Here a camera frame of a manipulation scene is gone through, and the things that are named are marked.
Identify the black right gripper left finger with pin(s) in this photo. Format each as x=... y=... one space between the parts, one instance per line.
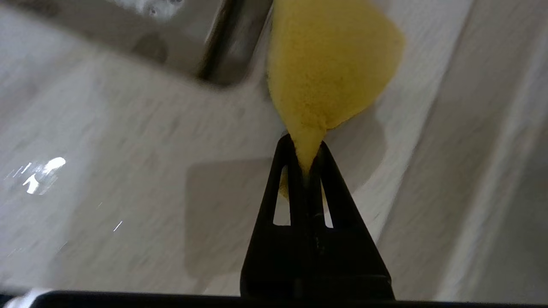
x=278 y=261

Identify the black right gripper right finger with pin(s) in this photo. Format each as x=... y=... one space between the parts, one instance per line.
x=346 y=265

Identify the yellow sponge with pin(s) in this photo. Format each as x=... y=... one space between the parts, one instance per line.
x=329 y=68

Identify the stainless steel sink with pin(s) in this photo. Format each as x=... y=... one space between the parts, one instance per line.
x=128 y=30

